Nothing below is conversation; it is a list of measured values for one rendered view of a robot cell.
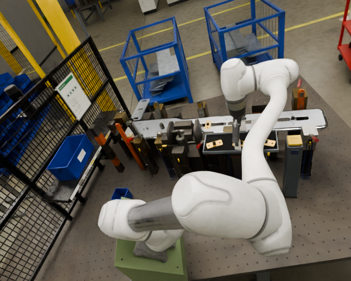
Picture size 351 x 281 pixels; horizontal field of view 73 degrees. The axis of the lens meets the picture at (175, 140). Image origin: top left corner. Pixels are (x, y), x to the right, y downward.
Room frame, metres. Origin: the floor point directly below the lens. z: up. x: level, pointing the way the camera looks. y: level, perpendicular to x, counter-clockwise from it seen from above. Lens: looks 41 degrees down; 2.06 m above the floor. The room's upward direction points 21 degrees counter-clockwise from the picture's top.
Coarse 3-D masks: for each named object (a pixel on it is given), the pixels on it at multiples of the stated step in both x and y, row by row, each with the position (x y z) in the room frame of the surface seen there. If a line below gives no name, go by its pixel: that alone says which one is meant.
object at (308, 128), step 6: (306, 126) 0.86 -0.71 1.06; (312, 126) 0.84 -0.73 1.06; (306, 132) 0.82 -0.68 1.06; (312, 132) 0.80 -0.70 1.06; (306, 138) 0.80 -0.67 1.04; (306, 144) 0.79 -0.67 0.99; (312, 144) 0.78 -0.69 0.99; (306, 150) 0.79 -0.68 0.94; (312, 150) 0.79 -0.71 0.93; (306, 156) 0.80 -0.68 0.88; (312, 156) 0.78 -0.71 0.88; (306, 162) 0.78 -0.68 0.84; (312, 162) 0.78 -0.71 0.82; (300, 168) 0.81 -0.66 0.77; (306, 168) 0.79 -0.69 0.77; (300, 174) 0.80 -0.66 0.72; (306, 174) 0.79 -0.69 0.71
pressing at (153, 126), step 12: (144, 120) 1.57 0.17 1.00; (156, 120) 1.51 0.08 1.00; (168, 120) 1.45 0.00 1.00; (180, 120) 1.40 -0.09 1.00; (192, 120) 1.35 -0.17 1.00; (204, 120) 1.29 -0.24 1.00; (216, 120) 1.25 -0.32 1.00; (228, 120) 1.20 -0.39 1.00; (300, 120) 0.97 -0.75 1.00; (312, 120) 0.93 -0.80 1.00; (324, 120) 0.90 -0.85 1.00; (132, 132) 1.48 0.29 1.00; (144, 132) 1.42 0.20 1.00; (156, 132) 1.37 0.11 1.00; (216, 132) 1.13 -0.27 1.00
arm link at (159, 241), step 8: (152, 232) 0.54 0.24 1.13; (160, 232) 0.54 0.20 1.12; (168, 232) 0.53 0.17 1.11; (176, 232) 0.53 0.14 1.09; (152, 240) 0.53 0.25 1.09; (160, 240) 0.53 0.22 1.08; (168, 240) 0.52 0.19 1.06; (176, 240) 0.53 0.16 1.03; (152, 248) 0.55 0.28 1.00; (160, 248) 0.53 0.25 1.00
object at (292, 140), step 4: (288, 136) 0.75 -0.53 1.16; (292, 136) 0.74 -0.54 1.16; (296, 136) 0.73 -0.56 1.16; (300, 136) 0.73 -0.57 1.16; (288, 140) 0.73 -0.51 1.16; (292, 140) 0.72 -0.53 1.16; (296, 140) 0.71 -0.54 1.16; (300, 140) 0.70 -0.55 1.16; (288, 144) 0.71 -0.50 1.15; (292, 144) 0.70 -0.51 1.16; (296, 144) 0.69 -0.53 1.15; (300, 144) 0.68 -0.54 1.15
